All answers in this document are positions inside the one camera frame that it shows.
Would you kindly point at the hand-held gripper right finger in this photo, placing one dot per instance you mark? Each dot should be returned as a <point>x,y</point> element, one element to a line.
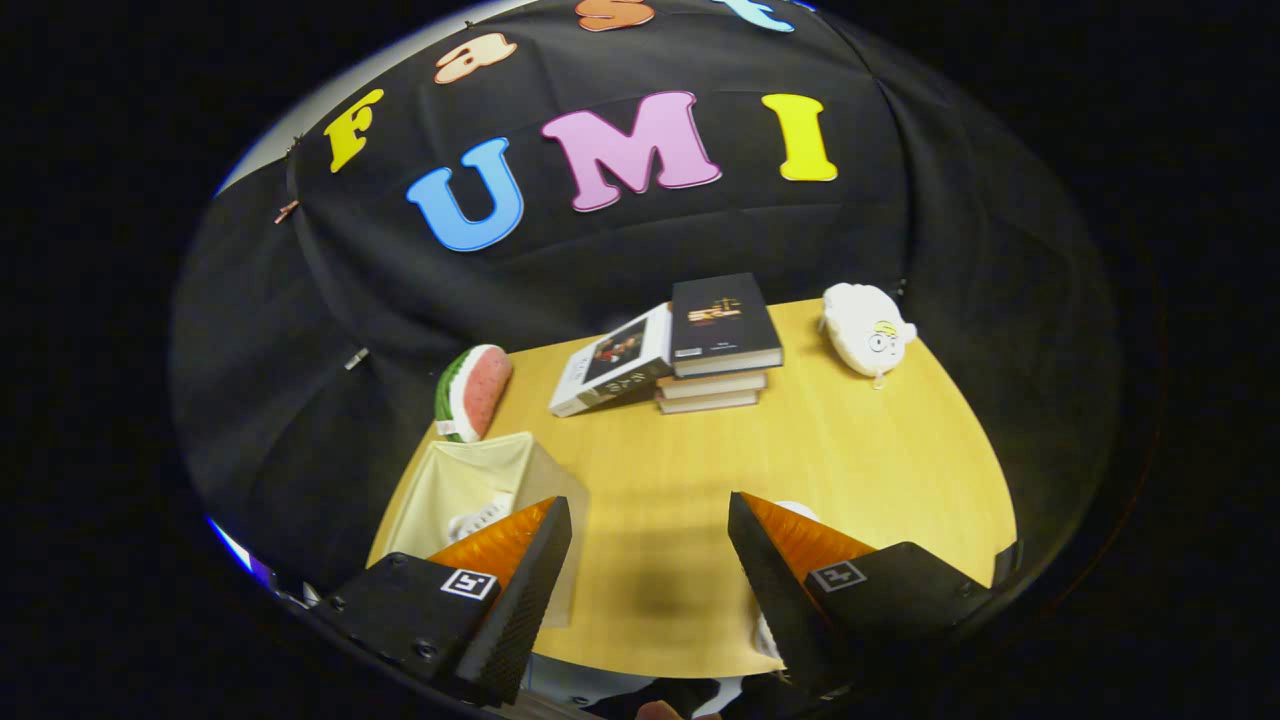
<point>775,605</point>

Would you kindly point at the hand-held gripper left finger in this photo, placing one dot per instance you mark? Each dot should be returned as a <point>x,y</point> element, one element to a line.
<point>525,595</point>

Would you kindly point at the white canvas shoe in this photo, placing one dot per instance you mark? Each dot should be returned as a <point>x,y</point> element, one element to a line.
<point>768,640</point>
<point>475,522</point>

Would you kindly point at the cream fabric storage box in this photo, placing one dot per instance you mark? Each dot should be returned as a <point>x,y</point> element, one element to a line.
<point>470,475</point>

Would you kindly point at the watermelon slice plush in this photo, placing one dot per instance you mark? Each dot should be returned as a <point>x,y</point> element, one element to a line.
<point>480,390</point>

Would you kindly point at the brown edged stacked book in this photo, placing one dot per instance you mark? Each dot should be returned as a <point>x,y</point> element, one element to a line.
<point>705,402</point>
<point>712,385</point>

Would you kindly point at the white cover book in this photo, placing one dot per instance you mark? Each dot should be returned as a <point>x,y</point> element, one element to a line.
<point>610,360</point>

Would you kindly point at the white plush toy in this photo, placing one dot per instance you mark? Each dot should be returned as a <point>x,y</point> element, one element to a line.
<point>860,330</point>

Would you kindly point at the black cover book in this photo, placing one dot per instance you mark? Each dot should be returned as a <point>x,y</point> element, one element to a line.
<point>720,320</point>

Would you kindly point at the silver metal clip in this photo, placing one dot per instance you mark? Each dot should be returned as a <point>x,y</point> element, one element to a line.
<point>357,358</point>

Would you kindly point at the computer monitor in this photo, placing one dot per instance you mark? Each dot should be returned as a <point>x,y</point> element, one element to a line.
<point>232,548</point>

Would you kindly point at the black backdrop cloth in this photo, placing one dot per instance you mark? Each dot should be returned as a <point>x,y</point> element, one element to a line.
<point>700,240</point>

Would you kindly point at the copper cloth clip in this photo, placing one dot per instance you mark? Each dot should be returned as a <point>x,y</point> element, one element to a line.
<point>287,211</point>

